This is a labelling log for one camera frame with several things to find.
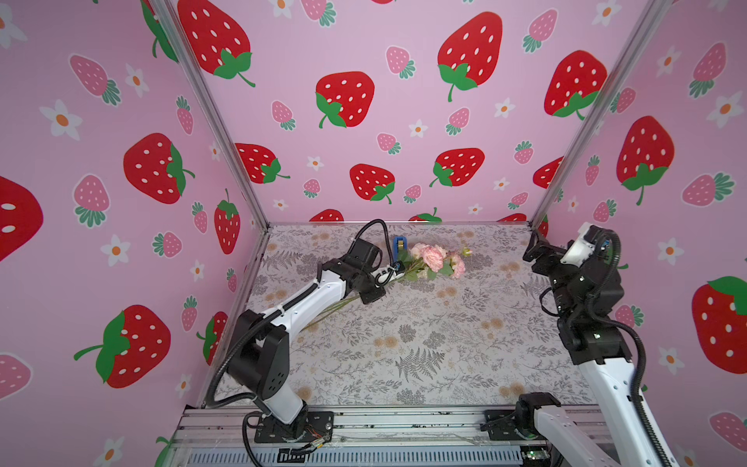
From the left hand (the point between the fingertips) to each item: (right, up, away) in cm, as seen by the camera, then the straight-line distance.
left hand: (380, 283), depth 88 cm
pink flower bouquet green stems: (+13, +7, -8) cm, 17 cm away
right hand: (+39, +13, -24) cm, 47 cm away
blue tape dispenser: (+7, +14, +20) cm, 25 cm away
